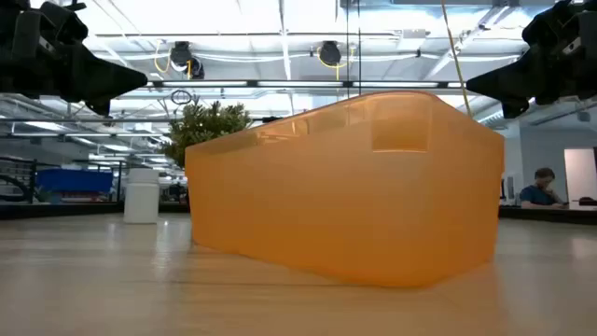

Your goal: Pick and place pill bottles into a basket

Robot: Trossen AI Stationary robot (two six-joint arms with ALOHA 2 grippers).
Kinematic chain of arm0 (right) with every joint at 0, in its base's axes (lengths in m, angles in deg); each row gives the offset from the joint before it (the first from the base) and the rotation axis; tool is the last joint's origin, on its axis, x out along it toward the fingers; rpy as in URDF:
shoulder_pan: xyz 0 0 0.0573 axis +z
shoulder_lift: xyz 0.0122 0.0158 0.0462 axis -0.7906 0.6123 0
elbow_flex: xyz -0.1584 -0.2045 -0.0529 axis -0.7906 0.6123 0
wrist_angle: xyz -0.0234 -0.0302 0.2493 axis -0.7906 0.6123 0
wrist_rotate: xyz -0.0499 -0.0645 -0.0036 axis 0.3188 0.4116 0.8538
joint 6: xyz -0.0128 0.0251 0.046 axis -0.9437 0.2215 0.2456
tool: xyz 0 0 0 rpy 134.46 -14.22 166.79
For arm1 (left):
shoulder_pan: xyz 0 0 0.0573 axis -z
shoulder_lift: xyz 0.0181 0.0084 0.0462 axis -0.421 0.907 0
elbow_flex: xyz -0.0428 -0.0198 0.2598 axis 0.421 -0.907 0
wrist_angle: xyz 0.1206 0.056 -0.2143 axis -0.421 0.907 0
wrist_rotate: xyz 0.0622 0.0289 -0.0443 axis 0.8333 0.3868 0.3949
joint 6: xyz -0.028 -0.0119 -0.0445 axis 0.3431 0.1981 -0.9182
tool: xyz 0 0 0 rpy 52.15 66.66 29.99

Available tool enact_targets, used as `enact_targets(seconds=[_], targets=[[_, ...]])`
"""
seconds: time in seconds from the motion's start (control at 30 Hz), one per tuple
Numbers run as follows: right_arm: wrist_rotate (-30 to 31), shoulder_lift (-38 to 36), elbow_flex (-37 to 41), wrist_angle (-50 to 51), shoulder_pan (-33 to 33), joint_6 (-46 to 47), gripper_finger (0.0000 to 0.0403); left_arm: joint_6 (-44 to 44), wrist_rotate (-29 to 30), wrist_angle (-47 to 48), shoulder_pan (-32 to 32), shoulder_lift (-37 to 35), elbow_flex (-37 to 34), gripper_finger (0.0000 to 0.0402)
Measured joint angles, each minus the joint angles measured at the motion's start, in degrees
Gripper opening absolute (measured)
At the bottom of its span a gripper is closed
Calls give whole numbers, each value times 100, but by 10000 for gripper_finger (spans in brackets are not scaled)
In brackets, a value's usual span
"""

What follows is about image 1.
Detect large blue storage bin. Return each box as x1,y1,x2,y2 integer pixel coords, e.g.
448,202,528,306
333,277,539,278
35,168,115,193

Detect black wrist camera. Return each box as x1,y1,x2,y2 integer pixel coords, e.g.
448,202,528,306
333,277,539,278
521,0,575,47
39,0,90,44

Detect thin black vertical pole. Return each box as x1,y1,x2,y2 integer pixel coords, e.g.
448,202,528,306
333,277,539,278
356,0,362,97
345,0,351,102

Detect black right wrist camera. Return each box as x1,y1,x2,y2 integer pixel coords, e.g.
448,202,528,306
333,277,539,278
521,0,575,47

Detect translucent orange plastic basket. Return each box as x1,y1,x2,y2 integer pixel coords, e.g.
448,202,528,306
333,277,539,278
184,90,506,288

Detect white board panel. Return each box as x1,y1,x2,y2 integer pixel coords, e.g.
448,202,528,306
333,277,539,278
563,147,596,200

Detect black metal railing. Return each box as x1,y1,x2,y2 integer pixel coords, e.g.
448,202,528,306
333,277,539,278
0,157,123,204

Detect black table frame rail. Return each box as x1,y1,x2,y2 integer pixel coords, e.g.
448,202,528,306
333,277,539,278
0,201,597,226

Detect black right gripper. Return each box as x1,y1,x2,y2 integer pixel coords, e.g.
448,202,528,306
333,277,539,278
465,8,597,119

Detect black ceiling cable reel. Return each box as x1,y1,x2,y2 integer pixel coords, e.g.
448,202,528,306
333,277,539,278
318,40,343,67
168,40,206,80

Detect person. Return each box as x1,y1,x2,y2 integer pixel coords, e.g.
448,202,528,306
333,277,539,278
519,167,571,210

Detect white plastic pill bottle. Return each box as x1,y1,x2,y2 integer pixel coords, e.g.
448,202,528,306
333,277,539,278
122,167,160,225

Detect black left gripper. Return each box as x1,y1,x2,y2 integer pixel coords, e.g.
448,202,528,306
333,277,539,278
0,0,149,117

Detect black frame crossbar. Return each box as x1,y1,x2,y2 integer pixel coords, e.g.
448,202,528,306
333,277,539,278
147,79,470,90

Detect yellow hanging cord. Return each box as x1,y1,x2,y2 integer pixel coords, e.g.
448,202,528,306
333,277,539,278
439,0,473,118

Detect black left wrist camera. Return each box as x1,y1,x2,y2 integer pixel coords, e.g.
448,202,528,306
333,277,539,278
39,0,90,44

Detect artificial green leafy plant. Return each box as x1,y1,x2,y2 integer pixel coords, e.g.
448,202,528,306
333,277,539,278
160,100,254,170

